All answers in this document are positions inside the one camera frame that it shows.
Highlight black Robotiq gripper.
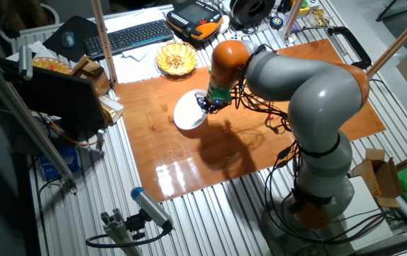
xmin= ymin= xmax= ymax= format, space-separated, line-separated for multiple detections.
xmin=196 ymin=96 xmax=231 ymax=115

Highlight white round plate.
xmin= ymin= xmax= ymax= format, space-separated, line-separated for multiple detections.
xmin=173 ymin=88 xmax=210 ymax=131

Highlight yellow wicker basket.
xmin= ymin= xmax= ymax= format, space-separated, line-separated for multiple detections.
xmin=154 ymin=41 xmax=199 ymax=77

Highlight glossy wooden board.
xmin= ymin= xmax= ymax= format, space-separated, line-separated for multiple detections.
xmin=113 ymin=38 xmax=387 ymax=203

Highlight white paper sheets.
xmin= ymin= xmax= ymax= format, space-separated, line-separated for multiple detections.
xmin=103 ymin=6 xmax=176 ymax=85

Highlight black orange teach pendant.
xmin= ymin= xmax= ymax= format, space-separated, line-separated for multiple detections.
xmin=165 ymin=0 xmax=224 ymax=41

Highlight white gold box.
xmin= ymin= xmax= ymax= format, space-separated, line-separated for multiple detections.
xmin=98 ymin=95 xmax=125 ymax=125

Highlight black computer keyboard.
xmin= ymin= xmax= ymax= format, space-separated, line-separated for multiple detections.
xmin=83 ymin=19 xmax=174 ymax=60

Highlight black round tape measure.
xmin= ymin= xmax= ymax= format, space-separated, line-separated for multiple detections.
xmin=269 ymin=16 xmax=285 ymax=31

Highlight brown wooden box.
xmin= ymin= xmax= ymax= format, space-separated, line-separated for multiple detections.
xmin=70 ymin=55 xmax=111 ymax=97

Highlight yellow green button box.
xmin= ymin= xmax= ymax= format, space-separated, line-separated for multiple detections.
xmin=297 ymin=0 xmax=311 ymax=15

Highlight black monitor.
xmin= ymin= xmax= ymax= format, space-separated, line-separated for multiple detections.
xmin=13 ymin=65 xmax=108 ymax=134

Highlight black mouse pad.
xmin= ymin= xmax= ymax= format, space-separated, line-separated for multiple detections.
xmin=42 ymin=15 xmax=100 ymax=63

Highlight brass metal object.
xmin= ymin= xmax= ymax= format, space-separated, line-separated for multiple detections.
xmin=310 ymin=9 xmax=327 ymax=28

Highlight grey computer mouse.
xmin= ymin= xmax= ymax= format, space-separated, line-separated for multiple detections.
xmin=60 ymin=31 xmax=76 ymax=49

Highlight blue packet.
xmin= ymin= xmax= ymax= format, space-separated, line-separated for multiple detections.
xmin=39 ymin=145 xmax=80 ymax=178

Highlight white round bin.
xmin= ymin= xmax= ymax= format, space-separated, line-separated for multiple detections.
xmin=0 ymin=2 xmax=60 ymax=43

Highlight open cardboard box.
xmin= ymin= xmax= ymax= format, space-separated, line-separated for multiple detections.
xmin=351 ymin=148 xmax=403 ymax=209

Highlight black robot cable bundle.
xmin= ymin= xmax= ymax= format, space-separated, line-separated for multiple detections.
xmin=237 ymin=85 xmax=396 ymax=246

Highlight silver camera with blue end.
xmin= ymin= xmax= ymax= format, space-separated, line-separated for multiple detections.
xmin=130 ymin=186 xmax=174 ymax=230

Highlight metal post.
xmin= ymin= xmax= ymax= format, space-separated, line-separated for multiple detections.
xmin=280 ymin=0 xmax=305 ymax=46

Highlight orange cable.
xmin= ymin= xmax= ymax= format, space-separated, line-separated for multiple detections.
xmin=48 ymin=119 xmax=100 ymax=147

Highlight aluminium camera bracket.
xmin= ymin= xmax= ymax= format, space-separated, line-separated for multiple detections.
xmin=100 ymin=208 xmax=144 ymax=256

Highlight black handle clamp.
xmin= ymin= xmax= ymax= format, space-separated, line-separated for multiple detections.
xmin=327 ymin=26 xmax=372 ymax=70

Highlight black camera cable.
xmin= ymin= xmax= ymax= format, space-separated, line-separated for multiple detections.
xmin=85 ymin=227 xmax=173 ymax=249

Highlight aluminium frame strut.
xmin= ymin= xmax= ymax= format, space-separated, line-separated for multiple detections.
xmin=0 ymin=49 xmax=78 ymax=193

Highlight silver depth camera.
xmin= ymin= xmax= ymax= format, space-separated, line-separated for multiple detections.
xmin=18 ymin=44 xmax=33 ymax=81

